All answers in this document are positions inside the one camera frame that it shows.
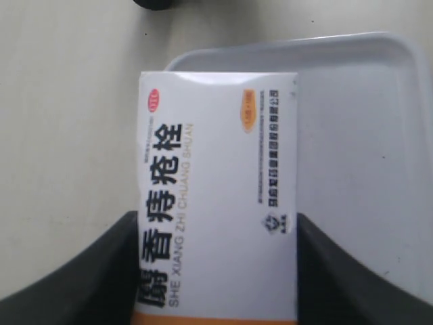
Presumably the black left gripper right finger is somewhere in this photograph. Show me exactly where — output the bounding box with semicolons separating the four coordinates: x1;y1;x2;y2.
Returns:
296;213;432;324

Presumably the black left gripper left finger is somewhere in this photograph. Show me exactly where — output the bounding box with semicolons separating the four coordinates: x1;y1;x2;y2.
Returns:
1;211;139;324

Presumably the white medicine box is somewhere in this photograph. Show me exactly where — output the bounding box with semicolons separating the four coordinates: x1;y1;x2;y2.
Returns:
131;71;298;324

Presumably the black handheld barcode scanner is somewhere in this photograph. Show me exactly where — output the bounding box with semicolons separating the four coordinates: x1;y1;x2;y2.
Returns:
133;0;175;11

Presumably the white plastic tray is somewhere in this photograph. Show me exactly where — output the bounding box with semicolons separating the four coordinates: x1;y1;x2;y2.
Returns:
168;32;432;302

